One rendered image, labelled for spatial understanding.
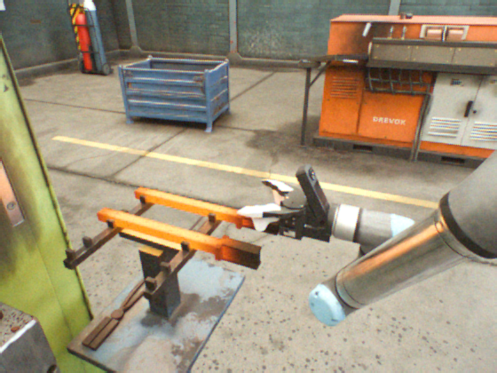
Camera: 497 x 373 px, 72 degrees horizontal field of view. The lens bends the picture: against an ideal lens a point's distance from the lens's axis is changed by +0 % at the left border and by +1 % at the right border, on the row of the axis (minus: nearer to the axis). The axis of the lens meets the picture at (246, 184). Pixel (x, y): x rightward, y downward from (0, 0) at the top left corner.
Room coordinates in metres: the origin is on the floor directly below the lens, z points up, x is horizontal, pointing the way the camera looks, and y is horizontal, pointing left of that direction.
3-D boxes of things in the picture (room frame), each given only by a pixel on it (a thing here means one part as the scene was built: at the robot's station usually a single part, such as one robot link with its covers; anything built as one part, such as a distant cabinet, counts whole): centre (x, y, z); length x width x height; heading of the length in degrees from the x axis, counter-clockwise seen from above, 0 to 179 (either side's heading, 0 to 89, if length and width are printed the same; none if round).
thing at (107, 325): (0.80, 0.26, 0.74); 0.60 x 0.04 x 0.01; 157
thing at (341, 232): (0.60, -0.21, 1.05); 0.08 x 0.05 x 0.08; 157
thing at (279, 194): (0.72, -0.07, 1.05); 0.09 x 0.03 x 0.06; 31
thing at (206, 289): (0.65, 0.22, 0.73); 0.40 x 0.30 x 0.02; 156
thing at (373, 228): (0.57, -0.28, 1.05); 0.11 x 0.08 x 0.09; 67
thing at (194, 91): (4.47, 0.90, 0.36); 1.20 x 0.80 x 0.72; 74
